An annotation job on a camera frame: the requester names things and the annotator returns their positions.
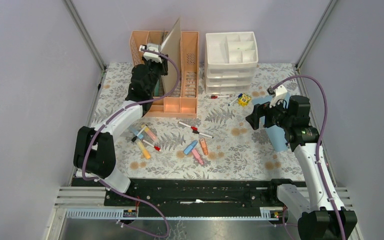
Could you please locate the floral patterned desk mat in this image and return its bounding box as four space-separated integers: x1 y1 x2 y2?
75 62 307 182

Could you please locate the yellow owl eraser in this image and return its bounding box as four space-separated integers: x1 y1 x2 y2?
237 93 252 107

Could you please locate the orange highlighter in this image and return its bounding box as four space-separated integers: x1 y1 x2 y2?
199 138 209 156

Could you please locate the white plastic drawer unit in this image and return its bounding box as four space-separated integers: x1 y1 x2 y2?
204 31 259 95

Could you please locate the yellow highlighter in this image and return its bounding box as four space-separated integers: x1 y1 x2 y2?
135 139 151 160

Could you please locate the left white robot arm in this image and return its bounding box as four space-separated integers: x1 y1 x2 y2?
73 60 168 206

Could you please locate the light blue folder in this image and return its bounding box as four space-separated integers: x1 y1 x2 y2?
252 95 289 152

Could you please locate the orange plastic file organizer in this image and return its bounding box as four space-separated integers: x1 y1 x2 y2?
129 30 200 119

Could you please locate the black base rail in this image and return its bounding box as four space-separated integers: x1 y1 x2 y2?
71 177 307 220

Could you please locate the black cap marker left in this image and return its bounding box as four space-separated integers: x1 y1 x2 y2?
129 126 144 142

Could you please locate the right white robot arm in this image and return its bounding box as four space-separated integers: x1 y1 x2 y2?
245 95 358 240

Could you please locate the red cap marker near drawers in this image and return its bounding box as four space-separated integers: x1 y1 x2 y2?
210 95 230 99

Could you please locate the black cap white marker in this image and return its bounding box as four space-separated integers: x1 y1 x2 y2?
192 129 214 139

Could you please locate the blue cap whiteboard marker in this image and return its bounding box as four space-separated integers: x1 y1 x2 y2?
228 97 240 106

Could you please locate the teal folder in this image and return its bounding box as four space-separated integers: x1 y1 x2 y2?
153 78 163 97

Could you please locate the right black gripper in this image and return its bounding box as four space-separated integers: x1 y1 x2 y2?
244 95 293 131

